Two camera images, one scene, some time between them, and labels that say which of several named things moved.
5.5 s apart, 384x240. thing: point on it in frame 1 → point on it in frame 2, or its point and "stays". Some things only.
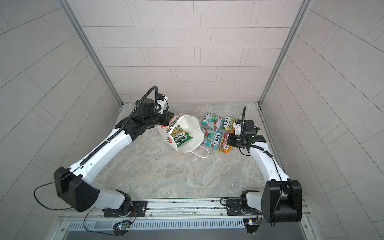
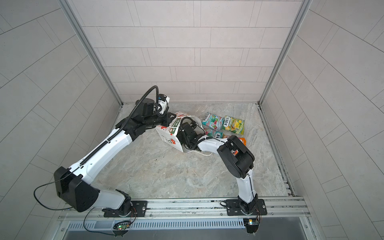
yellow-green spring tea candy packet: (228, 123) stays
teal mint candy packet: (212, 138) stays
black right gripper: (231, 141) → (179, 136)
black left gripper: (165, 119) stays
